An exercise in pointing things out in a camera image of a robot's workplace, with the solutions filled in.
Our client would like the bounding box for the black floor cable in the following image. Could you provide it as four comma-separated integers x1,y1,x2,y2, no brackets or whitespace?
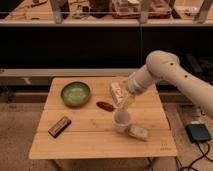
174,141,213,171

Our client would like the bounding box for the white wrapped snack bar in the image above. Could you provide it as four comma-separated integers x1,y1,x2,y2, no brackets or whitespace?
110,82,124,105

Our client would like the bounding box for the white crumpled packet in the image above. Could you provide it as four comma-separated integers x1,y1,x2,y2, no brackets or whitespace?
129,125,148,141

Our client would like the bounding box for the white plastic cup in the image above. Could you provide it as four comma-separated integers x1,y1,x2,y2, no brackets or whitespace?
112,110,131,134

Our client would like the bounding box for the green bowl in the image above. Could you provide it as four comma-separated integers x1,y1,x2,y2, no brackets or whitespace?
60,81,91,107

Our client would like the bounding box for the dark red oval object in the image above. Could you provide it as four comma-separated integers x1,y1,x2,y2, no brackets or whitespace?
96,101,114,112

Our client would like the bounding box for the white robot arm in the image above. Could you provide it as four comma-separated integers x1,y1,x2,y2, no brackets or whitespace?
124,50,213,119

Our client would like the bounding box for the wooden folding table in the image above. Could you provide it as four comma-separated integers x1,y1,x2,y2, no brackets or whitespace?
29,77,177,159

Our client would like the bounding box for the long workbench shelf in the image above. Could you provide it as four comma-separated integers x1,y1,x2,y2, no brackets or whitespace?
0,0,213,27

